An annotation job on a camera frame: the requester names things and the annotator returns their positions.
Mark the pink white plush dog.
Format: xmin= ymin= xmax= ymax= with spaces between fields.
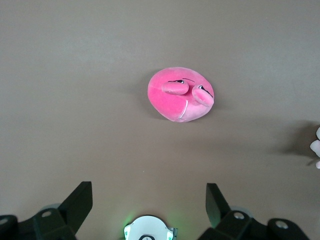
xmin=309 ymin=125 xmax=320 ymax=170

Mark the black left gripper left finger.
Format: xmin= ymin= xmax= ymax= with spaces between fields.
xmin=0 ymin=181 xmax=94 ymax=240

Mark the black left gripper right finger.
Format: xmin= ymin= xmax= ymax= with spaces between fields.
xmin=199 ymin=183 xmax=309 ymax=240

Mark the pink round plush toy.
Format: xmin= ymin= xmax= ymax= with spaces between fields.
xmin=146 ymin=66 xmax=216 ymax=123

